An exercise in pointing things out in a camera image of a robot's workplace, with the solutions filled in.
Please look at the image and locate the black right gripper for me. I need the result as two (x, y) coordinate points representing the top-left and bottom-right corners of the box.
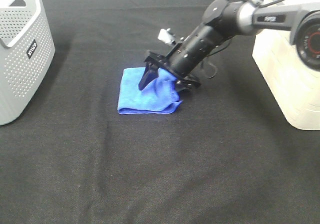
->
(138, 25), (224, 93)

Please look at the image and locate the blue microfibre towel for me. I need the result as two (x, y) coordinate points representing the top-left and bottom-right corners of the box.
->
(117, 67), (182, 115)

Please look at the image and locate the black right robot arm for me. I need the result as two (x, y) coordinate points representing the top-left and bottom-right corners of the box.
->
(138, 0), (320, 90)

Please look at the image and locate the black table cloth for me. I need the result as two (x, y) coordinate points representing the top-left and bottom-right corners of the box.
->
(0, 0), (320, 223)

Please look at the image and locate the white plastic storage bin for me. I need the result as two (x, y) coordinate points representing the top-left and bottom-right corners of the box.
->
(252, 0), (320, 130)

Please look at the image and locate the grey perforated plastic basket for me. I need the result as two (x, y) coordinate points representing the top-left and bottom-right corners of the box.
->
(0, 0), (56, 125)

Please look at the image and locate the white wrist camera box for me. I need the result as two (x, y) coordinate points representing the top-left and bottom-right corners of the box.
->
(157, 28), (176, 45)

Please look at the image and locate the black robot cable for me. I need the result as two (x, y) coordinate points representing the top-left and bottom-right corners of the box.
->
(198, 0), (320, 80)

